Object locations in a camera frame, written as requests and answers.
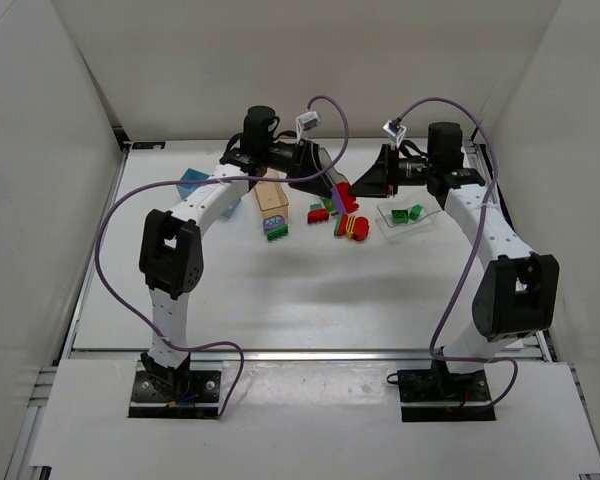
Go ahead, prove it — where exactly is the green printed lego brick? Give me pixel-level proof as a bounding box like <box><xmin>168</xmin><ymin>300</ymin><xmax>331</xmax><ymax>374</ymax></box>
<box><xmin>391</xmin><ymin>209</ymin><xmax>410</xmax><ymax>224</ymax></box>

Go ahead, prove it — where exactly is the small green lego brick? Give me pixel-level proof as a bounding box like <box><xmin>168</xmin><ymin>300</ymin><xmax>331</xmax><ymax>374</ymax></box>
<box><xmin>409</xmin><ymin>204</ymin><xmax>423</xmax><ymax>221</ymax></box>

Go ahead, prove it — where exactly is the red arched lego brick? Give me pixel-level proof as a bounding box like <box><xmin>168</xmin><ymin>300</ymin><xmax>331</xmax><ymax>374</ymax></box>
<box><xmin>307</xmin><ymin>208</ymin><xmax>331</xmax><ymax>224</ymax></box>

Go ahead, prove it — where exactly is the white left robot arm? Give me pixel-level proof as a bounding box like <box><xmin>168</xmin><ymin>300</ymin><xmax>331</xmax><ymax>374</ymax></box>
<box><xmin>139</xmin><ymin>106</ymin><xmax>345</xmax><ymax>399</ymax></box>

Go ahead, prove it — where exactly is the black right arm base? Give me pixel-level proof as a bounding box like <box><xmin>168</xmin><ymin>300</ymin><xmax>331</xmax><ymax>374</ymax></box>
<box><xmin>386</xmin><ymin>367</ymin><xmax>496</xmax><ymax>423</ymax></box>

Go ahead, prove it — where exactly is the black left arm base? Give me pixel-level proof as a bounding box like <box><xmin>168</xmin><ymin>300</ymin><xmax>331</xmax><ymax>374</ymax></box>
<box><xmin>127</xmin><ymin>366</ymin><xmax>222</xmax><ymax>420</ymax></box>

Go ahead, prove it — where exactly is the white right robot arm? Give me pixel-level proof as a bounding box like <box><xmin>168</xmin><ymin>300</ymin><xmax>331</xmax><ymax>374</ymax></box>
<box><xmin>349</xmin><ymin>122</ymin><xmax>560</xmax><ymax>376</ymax></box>

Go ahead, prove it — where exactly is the grey transparent container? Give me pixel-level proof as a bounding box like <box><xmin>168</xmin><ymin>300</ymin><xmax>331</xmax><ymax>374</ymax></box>
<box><xmin>317</xmin><ymin>147</ymin><xmax>348</xmax><ymax>187</ymax></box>

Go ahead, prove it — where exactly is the clear transparent container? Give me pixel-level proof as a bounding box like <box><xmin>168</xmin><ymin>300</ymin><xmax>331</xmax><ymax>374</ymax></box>
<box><xmin>375</xmin><ymin>200</ymin><xmax>441</xmax><ymax>241</ymax></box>

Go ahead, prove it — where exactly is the red yellow green lego stack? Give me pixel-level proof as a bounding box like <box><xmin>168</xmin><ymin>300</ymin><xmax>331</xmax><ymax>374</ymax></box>
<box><xmin>333</xmin><ymin>214</ymin><xmax>370</xmax><ymax>242</ymax></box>

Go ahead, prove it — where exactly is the purple lego piece with flower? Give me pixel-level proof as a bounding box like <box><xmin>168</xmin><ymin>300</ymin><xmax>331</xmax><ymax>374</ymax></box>
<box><xmin>263</xmin><ymin>215</ymin><xmax>286</xmax><ymax>233</ymax></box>

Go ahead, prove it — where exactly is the green lego plate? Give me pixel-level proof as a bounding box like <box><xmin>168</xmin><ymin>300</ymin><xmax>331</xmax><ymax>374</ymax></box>
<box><xmin>266</xmin><ymin>224</ymin><xmax>289</xmax><ymax>242</ymax></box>

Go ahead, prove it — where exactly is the blue rectangular container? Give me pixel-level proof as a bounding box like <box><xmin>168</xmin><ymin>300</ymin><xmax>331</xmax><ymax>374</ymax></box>
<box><xmin>175</xmin><ymin>168</ymin><xmax>242</xmax><ymax>220</ymax></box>

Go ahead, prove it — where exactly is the right aluminium frame rail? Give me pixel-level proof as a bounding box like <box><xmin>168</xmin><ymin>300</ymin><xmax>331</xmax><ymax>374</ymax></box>
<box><xmin>464</xmin><ymin>141</ymin><xmax>557</xmax><ymax>362</ymax></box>

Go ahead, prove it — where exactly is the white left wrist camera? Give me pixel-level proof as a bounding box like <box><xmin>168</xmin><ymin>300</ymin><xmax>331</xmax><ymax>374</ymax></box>
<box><xmin>295</xmin><ymin>111</ymin><xmax>322</xmax><ymax>132</ymax></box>

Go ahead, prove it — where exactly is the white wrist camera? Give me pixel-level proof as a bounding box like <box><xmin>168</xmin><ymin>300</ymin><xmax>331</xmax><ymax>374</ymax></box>
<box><xmin>383</xmin><ymin>117</ymin><xmax>407</xmax><ymax>147</ymax></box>
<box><xmin>295</xmin><ymin>111</ymin><xmax>322</xmax><ymax>132</ymax></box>

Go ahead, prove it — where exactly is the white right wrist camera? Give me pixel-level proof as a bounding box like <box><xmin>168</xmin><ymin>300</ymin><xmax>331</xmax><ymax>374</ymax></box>
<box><xmin>383</xmin><ymin>117</ymin><xmax>407</xmax><ymax>147</ymax></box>

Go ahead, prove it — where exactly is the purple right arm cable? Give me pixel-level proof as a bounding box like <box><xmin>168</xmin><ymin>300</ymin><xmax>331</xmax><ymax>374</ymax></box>
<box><xmin>389</xmin><ymin>97</ymin><xmax>520</xmax><ymax>411</ymax></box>

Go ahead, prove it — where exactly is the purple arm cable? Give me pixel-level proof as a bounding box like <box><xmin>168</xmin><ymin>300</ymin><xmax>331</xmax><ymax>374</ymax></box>
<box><xmin>389</xmin><ymin>97</ymin><xmax>520</xmax><ymax>411</ymax></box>
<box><xmin>94</xmin><ymin>95</ymin><xmax>350</xmax><ymax>419</ymax></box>

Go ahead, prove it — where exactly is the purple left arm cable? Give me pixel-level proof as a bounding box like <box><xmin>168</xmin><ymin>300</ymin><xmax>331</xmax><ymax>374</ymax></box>
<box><xmin>94</xmin><ymin>95</ymin><xmax>350</xmax><ymax>419</ymax></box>

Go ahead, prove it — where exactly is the aluminium table edge rail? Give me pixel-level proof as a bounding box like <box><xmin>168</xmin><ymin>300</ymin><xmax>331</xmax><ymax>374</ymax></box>
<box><xmin>64</xmin><ymin>347</ymin><xmax>546</xmax><ymax>362</ymax></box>

